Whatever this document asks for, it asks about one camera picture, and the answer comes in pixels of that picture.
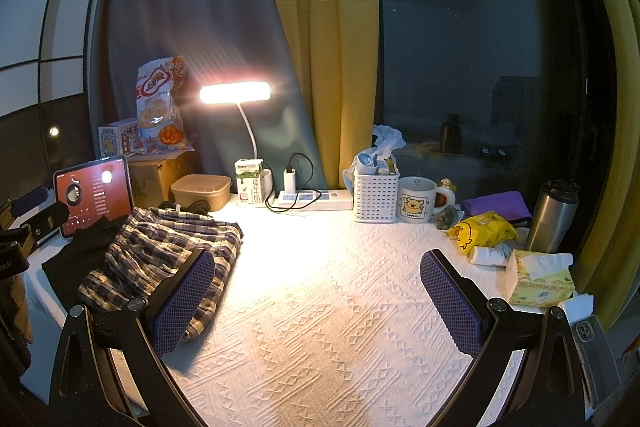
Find white textured cloth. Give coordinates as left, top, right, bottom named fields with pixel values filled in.
left=20, top=199, right=598, bottom=427

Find smartphone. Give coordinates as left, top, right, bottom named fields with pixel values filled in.
left=569, top=314, right=622, bottom=409

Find steel tumbler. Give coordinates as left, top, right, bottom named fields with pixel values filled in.
left=524, top=180, right=581, bottom=254

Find cardboard box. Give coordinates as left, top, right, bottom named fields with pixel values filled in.
left=127, top=152, right=202, bottom=210

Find yellow curtain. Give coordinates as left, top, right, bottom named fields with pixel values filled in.
left=249, top=0, right=384, bottom=191
left=559, top=0, right=640, bottom=334

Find small printed carton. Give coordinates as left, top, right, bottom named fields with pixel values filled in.
left=98, top=119, right=141, bottom=158

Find white plastic basket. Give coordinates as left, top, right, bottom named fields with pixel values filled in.
left=353, top=168, right=401, bottom=223

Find snack bag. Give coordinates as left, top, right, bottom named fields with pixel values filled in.
left=135, top=56, right=196, bottom=153

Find teal curtain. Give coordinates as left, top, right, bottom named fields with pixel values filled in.
left=99, top=0, right=327, bottom=194

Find tissue box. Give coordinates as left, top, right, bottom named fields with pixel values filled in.
left=504, top=249, right=576, bottom=308

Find brown bowl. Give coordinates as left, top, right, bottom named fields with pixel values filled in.
left=170, top=174, right=233, bottom=212

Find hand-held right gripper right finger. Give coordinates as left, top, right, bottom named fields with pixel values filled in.
left=420, top=249, right=588, bottom=427

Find milk carton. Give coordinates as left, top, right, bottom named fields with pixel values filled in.
left=234, top=159, right=265, bottom=206

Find grey green stone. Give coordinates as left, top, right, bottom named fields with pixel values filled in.
left=433, top=206, right=464, bottom=231

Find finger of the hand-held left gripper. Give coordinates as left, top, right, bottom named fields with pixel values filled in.
left=31, top=201, right=72, bottom=241
left=10, top=186, right=52, bottom=219

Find white plastic bag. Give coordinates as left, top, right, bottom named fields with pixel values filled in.
left=372, top=124, right=406, bottom=158

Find black cloth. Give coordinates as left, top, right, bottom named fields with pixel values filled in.
left=42, top=214, right=147, bottom=304

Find white power strip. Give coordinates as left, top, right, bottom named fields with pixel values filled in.
left=274, top=189, right=355, bottom=212

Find purple cloth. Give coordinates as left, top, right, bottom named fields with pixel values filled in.
left=460, top=191, right=532, bottom=228

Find black charger cable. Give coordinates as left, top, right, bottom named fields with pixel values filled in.
left=264, top=152, right=316, bottom=213

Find plaid pants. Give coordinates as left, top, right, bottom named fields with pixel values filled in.
left=77, top=207, right=245, bottom=344

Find coiled black cable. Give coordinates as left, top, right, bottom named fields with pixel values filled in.
left=158, top=201, right=211, bottom=214

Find tablet with red screen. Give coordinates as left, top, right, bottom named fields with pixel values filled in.
left=53, top=155, right=134, bottom=239

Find yellow packet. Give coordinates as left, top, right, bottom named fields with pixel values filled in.
left=446, top=212, right=519, bottom=253

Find white desk lamp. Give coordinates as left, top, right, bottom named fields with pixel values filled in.
left=198, top=81, right=274, bottom=204

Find white bear mug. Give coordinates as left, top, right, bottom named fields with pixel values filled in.
left=397, top=177, right=457, bottom=224

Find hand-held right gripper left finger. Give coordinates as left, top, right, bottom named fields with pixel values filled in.
left=49, top=248, right=217, bottom=427

